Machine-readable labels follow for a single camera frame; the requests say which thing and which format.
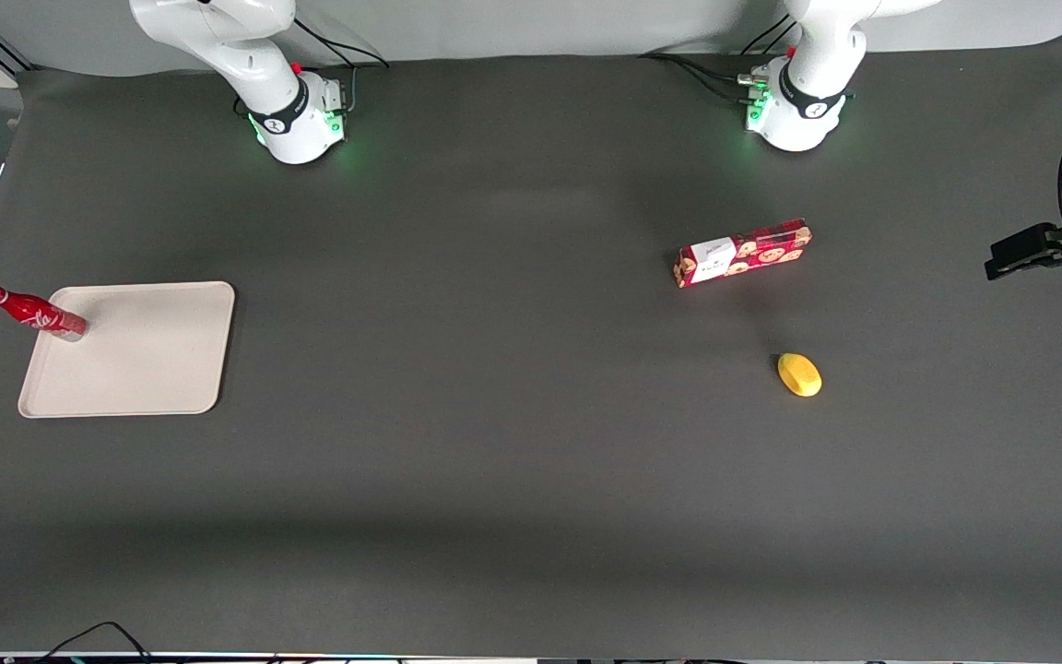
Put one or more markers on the red coke bottle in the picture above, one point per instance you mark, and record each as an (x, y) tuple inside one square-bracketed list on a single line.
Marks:
[(42, 315)]

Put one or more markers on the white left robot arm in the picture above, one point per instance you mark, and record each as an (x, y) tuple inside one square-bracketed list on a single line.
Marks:
[(812, 74)]

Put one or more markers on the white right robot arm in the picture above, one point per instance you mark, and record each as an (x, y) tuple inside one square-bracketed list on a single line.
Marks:
[(254, 65)]

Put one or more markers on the beige plastic tray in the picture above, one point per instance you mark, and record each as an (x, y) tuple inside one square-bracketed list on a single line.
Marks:
[(144, 355)]

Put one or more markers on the yellow lemon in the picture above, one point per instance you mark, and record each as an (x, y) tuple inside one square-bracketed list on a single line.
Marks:
[(799, 374)]

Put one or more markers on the red cookie box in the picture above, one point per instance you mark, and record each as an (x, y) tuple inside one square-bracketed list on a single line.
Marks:
[(743, 254)]

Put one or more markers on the dark grey table mat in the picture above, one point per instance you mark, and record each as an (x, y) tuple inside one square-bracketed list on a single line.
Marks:
[(531, 461)]

